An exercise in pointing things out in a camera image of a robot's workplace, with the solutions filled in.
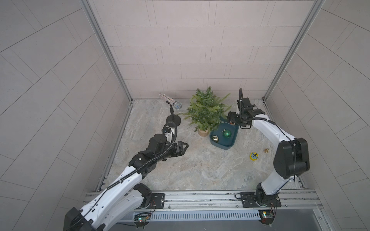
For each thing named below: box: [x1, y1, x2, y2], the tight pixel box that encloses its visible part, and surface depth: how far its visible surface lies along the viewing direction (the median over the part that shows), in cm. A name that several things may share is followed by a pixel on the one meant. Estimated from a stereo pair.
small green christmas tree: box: [177, 85, 232, 137], surface depth 78 cm
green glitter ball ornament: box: [221, 128, 232, 139], surface depth 94 cm
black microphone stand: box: [165, 100, 182, 128], surface depth 104 cm
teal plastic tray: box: [209, 117, 240, 150], surface depth 93 cm
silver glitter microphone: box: [158, 92, 183, 110], surface depth 86 cm
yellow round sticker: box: [249, 152, 259, 161], surface depth 87 cm
